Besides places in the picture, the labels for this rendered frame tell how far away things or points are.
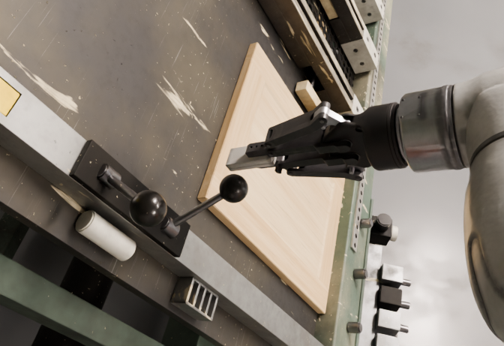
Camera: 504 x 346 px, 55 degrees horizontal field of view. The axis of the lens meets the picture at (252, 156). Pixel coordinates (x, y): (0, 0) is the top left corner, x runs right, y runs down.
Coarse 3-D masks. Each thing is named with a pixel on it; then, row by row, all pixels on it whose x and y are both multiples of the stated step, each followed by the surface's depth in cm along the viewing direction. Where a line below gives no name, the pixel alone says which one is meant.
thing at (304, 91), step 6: (300, 84) 114; (306, 84) 113; (300, 90) 113; (306, 90) 112; (312, 90) 115; (300, 96) 115; (306, 96) 114; (312, 96) 114; (306, 102) 116; (312, 102) 115; (318, 102) 117; (306, 108) 117; (312, 108) 117
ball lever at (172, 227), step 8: (232, 176) 62; (240, 176) 63; (224, 184) 62; (232, 184) 61; (240, 184) 62; (224, 192) 62; (232, 192) 61; (240, 192) 62; (208, 200) 63; (216, 200) 63; (232, 200) 62; (240, 200) 63; (200, 208) 64; (168, 216) 65; (184, 216) 64; (192, 216) 64; (168, 224) 64; (176, 224) 64; (168, 232) 64; (176, 232) 65
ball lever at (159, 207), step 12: (108, 168) 56; (108, 180) 56; (120, 180) 58; (132, 192) 52; (144, 192) 49; (156, 192) 49; (132, 204) 48; (144, 204) 48; (156, 204) 48; (132, 216) 49; (144, 216) 48; (156, 216) 48
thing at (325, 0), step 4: (320, 0) 134; (324, 0) 134; (328, 0) 133; (324, 4) 135; (328, 4) 134; (324, 8) 136; (328, 8) 135; (332, 8) 135; (328, 12) 136; (332, 12) 136; (336, 12) 136; (328, 16) 137; (332, 16) 137; (336, 16) 137
